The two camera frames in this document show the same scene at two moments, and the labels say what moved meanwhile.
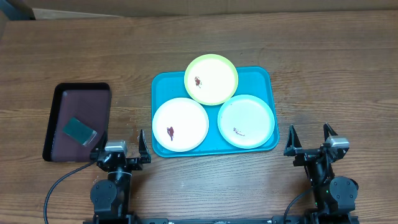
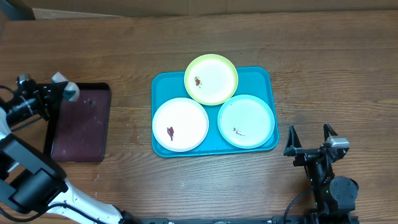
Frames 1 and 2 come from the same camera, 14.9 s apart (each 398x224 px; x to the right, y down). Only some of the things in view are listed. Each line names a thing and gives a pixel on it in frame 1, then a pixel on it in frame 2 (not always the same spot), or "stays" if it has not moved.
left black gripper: x=136 y=163 → x=39 y=92
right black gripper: x=293 y=148 stays
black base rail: x=166 y=220 stays
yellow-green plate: x=211 y=79 stays
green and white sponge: x=79 y=132 → x=71 y=91
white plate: x=180 y=124 stays
